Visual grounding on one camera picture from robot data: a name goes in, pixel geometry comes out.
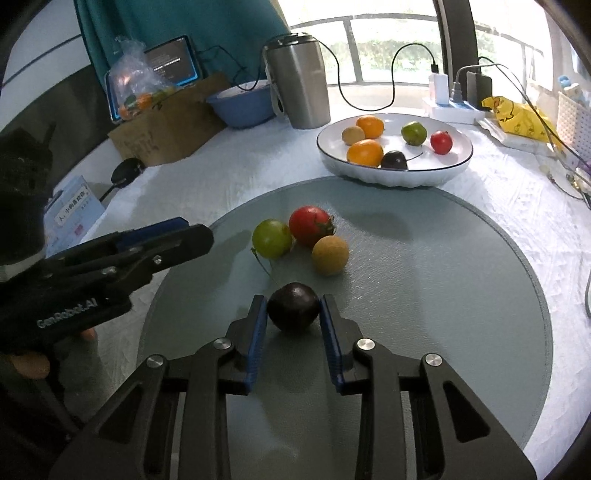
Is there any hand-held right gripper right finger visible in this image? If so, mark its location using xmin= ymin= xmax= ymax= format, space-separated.
xmin=320 ymin=294 xmax=539 ymax=480

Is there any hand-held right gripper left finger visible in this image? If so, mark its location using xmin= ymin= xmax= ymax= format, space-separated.
xmin=48 ymin=294 xmax=269 ymax=480

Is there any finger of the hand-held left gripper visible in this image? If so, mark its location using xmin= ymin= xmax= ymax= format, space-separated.
xmin=69 ymin=217 xmax=191 ymax=257
xmin=41 ymin=224 xmax=214 ymax=298

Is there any dark purple cherry tomato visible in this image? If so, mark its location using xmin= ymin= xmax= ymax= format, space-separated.
xmin=267 ymin=282 xmax=321 ymax=334

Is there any red cherry tomato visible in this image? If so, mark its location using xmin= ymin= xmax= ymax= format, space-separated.
xmin=430 ymin=130 xmax=453 ymax=155
xmin=288 ymin=205 xmax=337 ymax=247

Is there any dark cherry tomato with stem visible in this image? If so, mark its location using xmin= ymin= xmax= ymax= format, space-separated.
xmin=380 ymin=150 xmax=423 ymax=171

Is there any orange cherry tomato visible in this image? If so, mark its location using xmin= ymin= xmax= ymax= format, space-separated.
xmin=356 ymin=116 xmax=386 ymax=140
xmin=346 ymin=139 xmax=385 ymax=167

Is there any white plate with dark rim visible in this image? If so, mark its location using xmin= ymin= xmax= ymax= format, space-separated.
xmin=316 ymin=113 xmax=474 ymax=188

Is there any person's left hand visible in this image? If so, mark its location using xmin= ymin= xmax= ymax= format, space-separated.
xmin=9 ymin=327 xmax=99 ymax=380

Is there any black round device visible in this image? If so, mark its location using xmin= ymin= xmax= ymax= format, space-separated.
xmin=99 ymin=158 xmax=145 ymax=204

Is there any pale blue printed box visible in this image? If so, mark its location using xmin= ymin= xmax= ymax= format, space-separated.
xmin=44 ymin=174 xmax=106 ymax=257

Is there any cardboard box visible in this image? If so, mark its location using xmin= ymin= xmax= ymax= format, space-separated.
xmin=107 ymin=73 xmax=232 ymax=168

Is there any round grey placemat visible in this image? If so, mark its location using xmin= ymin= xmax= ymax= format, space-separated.
xmin=136 ymin=175 xmax=554 ymax=480

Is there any blue bowl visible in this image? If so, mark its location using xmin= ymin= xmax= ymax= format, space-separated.
xmin=205 ymin=79 xmax=278 ymax=129

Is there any clear plastic bag with produce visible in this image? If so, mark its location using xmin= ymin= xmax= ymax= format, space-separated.
xmin=107 ymin=36 xmax=181 ymax=121

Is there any tablet with blue case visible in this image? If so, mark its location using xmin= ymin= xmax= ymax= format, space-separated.
xmin=105 ymin=34 xmax=201 ymax=124

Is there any stainless steel thermos mug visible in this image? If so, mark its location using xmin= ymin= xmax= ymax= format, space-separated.
xmin=262 ymin=33 xmax=332 ymax=130

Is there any teal curtain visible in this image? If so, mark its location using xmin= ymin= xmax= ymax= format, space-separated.
xmin=74 ymin=0 xmax=291 ymax=93

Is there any balcony railing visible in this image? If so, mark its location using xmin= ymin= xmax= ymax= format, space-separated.
xmin=286 ymin=14 xmax=555 ymax=86

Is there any white power strip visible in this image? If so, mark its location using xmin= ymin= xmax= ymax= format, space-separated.
xmin=422 ymin=96 xmax=492 ymax=124

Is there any white tissue pack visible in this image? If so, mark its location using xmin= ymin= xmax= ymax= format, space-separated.
xmin=475 ymin=117 xmax=555 ymax=151

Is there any white charger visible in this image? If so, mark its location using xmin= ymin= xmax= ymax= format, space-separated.
xmin=428 ymin=71 xmax=450 ymax=104

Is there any yellow plastic bag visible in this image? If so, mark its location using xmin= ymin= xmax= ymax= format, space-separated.
xmin=481 ymin=96 xmax=561 ymax=148

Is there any black power adapter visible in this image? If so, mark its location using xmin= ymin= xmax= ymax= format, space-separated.
xmin=465 ymin=70 xmax=492 ymax=109

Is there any white plastic basket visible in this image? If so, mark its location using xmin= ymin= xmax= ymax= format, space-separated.
xmin=556 ymin=90 xmax=591 ymax=155

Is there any black tablet cable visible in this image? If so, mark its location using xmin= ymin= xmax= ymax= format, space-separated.
xmin=198 ymin=44 xmax=262 ymax=93

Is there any black charger cable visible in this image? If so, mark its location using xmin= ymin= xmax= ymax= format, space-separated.
xmin=323 ymin=43 xmax=439 ymax=110

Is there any black adapter cable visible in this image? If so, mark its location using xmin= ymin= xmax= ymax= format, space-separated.
xmin=455 ymin=56 xmax=591 ymax=158

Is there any black window frame post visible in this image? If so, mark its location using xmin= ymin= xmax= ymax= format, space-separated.
xmin=434 ymin=0 xmax=478 ymax=88

